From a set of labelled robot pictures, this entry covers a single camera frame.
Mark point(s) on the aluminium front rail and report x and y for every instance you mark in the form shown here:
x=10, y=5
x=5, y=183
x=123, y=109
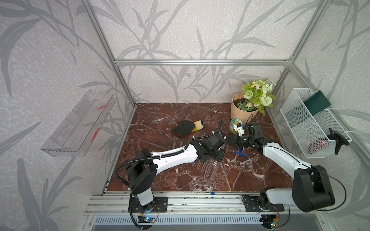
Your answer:
x=179, y=203

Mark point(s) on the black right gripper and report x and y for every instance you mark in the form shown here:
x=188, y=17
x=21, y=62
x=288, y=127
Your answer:
x=234, y=140

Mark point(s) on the green white artificial flowers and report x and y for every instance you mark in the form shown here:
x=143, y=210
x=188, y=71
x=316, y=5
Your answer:
x=258, y=95

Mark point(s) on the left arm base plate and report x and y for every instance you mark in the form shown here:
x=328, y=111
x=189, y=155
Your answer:
x=159, y=204

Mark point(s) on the dark green card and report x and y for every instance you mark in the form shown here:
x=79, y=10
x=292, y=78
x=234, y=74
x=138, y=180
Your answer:
x=317, y=103

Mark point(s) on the white wire mesh basket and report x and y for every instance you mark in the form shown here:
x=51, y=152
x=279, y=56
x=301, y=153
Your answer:
x=310, y=131

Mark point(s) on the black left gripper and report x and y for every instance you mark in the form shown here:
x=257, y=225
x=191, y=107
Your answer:
x=221, y=153

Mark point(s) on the clear acrylic wall shelf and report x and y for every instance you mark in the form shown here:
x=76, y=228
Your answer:
x=74, y=136

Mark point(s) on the green round tape tin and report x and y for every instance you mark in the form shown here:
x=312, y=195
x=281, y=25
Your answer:
x=234, y=122

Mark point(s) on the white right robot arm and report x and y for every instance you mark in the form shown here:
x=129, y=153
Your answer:
x=311, y=188

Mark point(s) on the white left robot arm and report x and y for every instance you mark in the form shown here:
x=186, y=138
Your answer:
x=147, y=165

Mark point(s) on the beige flower pot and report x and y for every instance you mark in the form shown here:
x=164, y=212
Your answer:
x=238, y=112

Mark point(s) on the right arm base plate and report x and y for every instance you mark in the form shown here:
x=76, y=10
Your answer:
x=259, y=204

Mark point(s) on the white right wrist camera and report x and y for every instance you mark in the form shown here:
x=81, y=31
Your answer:
x=238, y=128

